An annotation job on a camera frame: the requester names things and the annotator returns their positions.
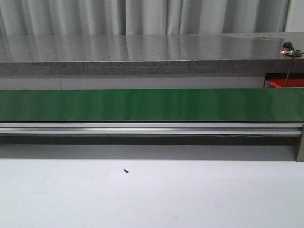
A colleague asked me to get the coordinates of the green conveyor belt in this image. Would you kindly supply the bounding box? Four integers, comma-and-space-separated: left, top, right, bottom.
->
0, 88, 304, 122

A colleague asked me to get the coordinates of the grey stone counter shelf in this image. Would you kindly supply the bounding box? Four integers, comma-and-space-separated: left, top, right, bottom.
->
0, 32, 304, 76

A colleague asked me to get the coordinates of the red plastic tray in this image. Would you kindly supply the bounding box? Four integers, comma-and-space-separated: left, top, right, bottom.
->
269, 79, 304, 88

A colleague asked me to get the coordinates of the black sensor module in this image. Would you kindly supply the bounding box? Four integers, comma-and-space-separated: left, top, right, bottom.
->
283, 42, 294, 49

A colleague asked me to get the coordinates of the small green circuit board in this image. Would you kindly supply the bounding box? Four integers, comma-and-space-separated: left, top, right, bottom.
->
280, 48, 304, 56

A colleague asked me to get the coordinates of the grey pleated curtain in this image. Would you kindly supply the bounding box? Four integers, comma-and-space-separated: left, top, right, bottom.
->
0, 0, 290, 36

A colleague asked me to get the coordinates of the aluminium conveyor frame rail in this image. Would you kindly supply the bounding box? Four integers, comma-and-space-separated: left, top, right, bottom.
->
0, 123, 304, 162

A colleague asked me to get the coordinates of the red and black wire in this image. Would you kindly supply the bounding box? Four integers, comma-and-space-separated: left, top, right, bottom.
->
285, 53, 297, 88

